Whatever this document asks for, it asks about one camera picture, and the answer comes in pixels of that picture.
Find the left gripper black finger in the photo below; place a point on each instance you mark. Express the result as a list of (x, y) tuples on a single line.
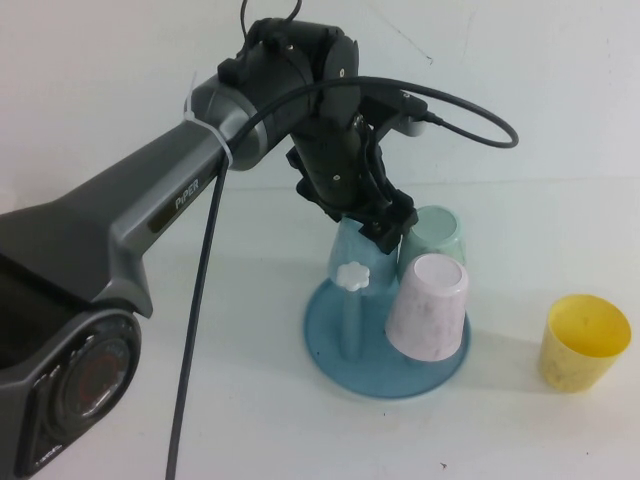
[(401, 245)]

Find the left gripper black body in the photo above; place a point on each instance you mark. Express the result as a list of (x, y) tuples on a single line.
[(335, 170)]

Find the light blue plastic cup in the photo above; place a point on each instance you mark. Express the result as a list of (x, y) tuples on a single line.
[(357, 250)]

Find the left grey black Piper arm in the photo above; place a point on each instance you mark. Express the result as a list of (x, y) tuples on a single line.
[(100, 210)]

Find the mint green plastic cup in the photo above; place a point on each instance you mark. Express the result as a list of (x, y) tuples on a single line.
[(440, 232)]

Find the pale pink plastic cup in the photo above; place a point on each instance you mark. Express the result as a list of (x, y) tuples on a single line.
[(430, 312)]

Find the blue cup stand with pegs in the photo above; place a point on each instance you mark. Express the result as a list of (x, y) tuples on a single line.
[(325, 345)]

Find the yellow plastic cup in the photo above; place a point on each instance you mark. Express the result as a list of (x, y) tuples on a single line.
[(575, 360)]

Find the white zip tie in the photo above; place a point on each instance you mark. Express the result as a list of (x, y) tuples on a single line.
[(210, 135)]

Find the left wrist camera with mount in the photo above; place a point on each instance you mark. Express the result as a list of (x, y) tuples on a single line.
[(415, 125)]

